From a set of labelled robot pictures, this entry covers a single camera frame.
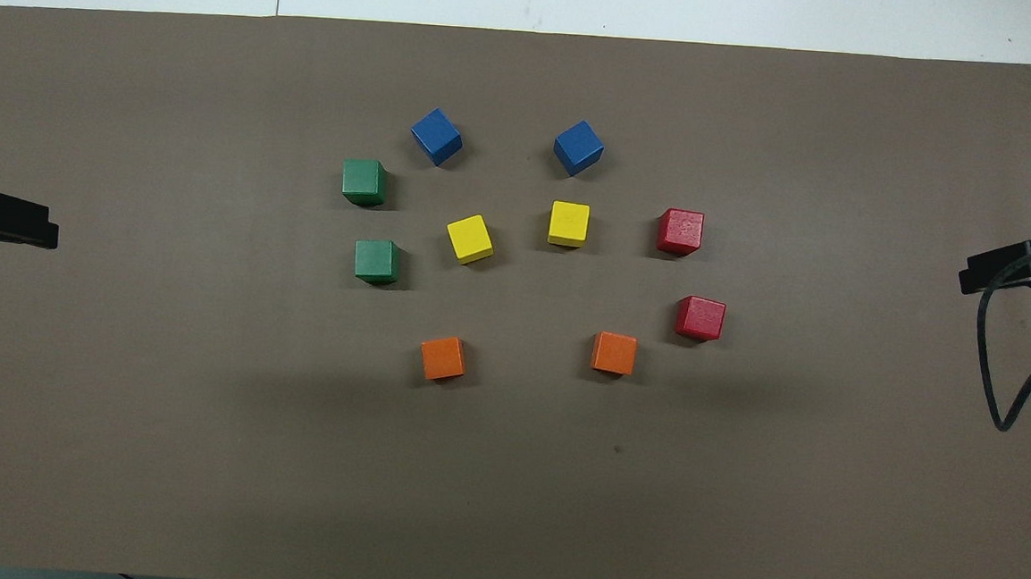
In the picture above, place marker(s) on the orange wooden cube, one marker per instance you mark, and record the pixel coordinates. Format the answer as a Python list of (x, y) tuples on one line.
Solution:
[(442, 358), (614, 353)]

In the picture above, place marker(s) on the brown table mat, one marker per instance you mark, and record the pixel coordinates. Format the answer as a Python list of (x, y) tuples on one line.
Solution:
[(202, 440)]

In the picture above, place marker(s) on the blue wooden cube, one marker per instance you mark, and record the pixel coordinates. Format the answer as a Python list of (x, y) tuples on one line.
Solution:
[(436, 136), (578, 147)]

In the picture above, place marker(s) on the red wooden cube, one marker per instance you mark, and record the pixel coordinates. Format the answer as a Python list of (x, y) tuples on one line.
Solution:
[(680, 231), (700, 318)]

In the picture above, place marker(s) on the yellow wooden cube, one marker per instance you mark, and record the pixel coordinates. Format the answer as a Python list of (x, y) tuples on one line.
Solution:
[(469, 238), (569, 223)]

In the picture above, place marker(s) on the green wooden cube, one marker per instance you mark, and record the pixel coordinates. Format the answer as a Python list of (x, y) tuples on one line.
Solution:
[(364, 180), (377, 260)]

